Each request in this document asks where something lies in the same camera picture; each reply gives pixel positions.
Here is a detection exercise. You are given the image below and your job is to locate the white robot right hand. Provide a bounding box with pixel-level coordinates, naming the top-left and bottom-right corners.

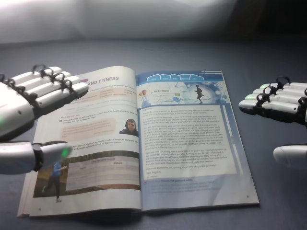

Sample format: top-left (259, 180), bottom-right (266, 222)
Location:
top-left (238, 76), bottom-right (307, 170)

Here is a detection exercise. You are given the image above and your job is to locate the white backdrop sheet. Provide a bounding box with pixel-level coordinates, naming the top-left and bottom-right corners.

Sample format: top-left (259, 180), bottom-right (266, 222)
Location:
top-left (0, 0), bottom-right (307, 46)

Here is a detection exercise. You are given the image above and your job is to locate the textbook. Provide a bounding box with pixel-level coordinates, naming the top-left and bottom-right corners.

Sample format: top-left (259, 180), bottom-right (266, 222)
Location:
top-left (16, 66), bottom-right (261, 218)

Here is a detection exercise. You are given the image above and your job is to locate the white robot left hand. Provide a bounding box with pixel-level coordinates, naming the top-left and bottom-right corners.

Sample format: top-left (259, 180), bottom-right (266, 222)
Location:
top-left (0, 63), bottom-right (90, 174)

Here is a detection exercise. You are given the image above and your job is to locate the grey table cloth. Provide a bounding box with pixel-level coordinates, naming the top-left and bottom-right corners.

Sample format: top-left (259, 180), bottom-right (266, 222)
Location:
top-left (0, 39), bottom-right (307, 230)

